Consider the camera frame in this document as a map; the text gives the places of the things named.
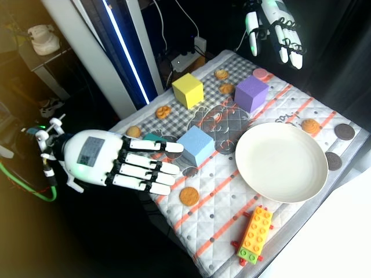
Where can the black and white shoe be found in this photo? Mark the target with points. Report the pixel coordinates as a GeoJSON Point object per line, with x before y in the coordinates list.
{"type": "Point", "coordinates": [51, 105]}

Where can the white plug adapter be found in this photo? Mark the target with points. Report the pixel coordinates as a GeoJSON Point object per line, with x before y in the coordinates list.
{"type": "Point", "coordinates": [200, 45]}

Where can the pink toy macaron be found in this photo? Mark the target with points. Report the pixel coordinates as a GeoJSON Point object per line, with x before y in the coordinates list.
{"type": "Point", "coordinates": [261, 73]}

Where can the grey quilt with bear print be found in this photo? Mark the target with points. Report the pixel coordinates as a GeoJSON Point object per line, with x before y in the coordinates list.
{"type": "Point", "coordinates": [220, 185]}

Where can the small round tan cookie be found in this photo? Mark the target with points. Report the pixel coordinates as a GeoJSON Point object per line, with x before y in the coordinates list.
{"type": "Point", "coordinates": [133, 131]}

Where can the teal block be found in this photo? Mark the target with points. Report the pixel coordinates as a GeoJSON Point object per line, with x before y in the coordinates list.
{"type": "Point", "coordinates": [152, 136]}

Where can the white round plate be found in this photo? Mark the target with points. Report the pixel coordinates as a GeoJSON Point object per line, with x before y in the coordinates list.
{"type": "Point", "coordinates": [281, 162]}

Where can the white moulded object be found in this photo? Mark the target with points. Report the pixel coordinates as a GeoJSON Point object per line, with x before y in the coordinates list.
{"type": "Point", "coordinates": [43, 39]}

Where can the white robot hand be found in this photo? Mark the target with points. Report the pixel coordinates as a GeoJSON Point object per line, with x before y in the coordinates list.
{"type": "Point", "coordinates": [278, 13]}
{"type": "Point", "coordinates": [95, 162]}

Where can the yellow foam cube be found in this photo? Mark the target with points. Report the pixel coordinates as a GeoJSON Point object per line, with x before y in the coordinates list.
{"type": "Point", "coordinates": [188, 89]}

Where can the white pillar with light strip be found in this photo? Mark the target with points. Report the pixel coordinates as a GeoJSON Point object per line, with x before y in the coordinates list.
{"type": "Point", "coordinates": [87, 58]}

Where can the orange and green brick toy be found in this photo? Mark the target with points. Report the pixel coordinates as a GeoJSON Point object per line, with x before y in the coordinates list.
{"type": "Point", "coordinates": [256, 234]}

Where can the white power strip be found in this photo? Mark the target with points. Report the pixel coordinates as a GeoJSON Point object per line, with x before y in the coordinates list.
{"type": "Point", "coordinates": [185, 62]}

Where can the blue foam cube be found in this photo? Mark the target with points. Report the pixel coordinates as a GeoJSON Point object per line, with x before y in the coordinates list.
{"type": "Point", "coordinates": [198, 144]}

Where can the large round orange biscuit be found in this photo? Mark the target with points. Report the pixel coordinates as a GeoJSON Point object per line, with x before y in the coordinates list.
{"type": "Point", "coordinates": [189, 196]}

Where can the purple foam cube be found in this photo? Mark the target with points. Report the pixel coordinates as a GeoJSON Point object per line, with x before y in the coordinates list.
{"type": "Point", "coordinates": [250, 92]}

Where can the swirl toy cookie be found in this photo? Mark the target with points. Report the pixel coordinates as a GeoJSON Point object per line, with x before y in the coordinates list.
{"type": "Point", "coordinates": [310, 126]}
{"type": "Point", "coordinates": [221, 74]}
{"type": "Point", "coordinates": [226, 88]}

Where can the grey shelf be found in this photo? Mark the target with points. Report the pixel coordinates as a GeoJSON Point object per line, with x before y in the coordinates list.
{"type": "Point", "coordinates": [49, 68]}

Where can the pretzel toy cookie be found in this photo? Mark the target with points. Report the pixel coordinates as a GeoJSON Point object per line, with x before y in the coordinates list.
{"type": "Point", "coordinates": [163, 112]}

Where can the dark brown round cookie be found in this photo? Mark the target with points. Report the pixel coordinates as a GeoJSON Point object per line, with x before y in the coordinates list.
{"type": "Point", "coordinates": [344, 131]}
{"type": "Point", "coordinates": [334, 161]}

